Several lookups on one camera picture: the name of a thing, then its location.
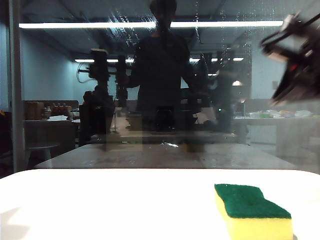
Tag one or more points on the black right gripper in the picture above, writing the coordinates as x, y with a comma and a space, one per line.
311, 62

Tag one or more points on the large glass pane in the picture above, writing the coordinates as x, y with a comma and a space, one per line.
225, 155

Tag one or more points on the yellow sponge with green scourer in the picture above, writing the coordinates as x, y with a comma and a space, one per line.
252, 220

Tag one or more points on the white round stool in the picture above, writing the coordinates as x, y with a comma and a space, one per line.
42, 147

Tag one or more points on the grey metal frame post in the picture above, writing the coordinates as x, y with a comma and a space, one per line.
16, 87

